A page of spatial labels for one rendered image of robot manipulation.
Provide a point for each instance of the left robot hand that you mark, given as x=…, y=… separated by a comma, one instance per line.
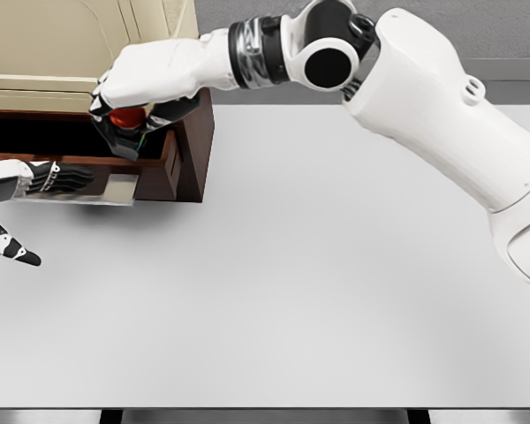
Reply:
x=9, y=174

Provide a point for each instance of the red button black switch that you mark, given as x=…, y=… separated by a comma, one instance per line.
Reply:
x=126, y=117

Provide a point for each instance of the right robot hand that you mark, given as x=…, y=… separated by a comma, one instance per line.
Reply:
x=154, y=70

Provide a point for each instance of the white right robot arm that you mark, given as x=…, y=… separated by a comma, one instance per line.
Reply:
x=424, y=88

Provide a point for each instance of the cream and brown cabinet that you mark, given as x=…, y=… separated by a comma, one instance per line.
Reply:
x=48, y=44

